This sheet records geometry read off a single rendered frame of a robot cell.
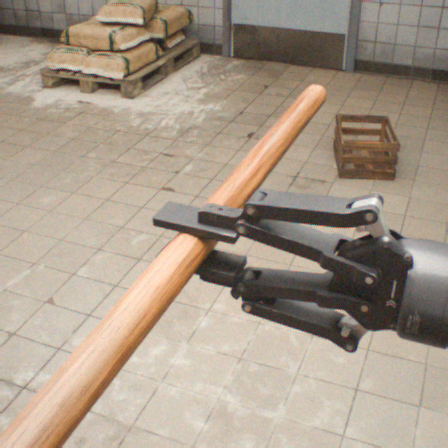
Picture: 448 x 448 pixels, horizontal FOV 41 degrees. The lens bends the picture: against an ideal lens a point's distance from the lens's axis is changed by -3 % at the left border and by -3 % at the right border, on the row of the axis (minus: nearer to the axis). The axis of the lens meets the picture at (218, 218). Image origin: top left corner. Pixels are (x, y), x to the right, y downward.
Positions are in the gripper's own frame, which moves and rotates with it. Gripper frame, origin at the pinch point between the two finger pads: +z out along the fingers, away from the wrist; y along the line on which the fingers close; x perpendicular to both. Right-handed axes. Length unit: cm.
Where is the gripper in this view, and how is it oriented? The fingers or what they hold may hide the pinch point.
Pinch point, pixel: (199, 241)
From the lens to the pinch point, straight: 49.4
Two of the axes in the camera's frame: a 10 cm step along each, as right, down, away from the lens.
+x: 3.8, -4.7, 8.0
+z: -9.3, -1.9, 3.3
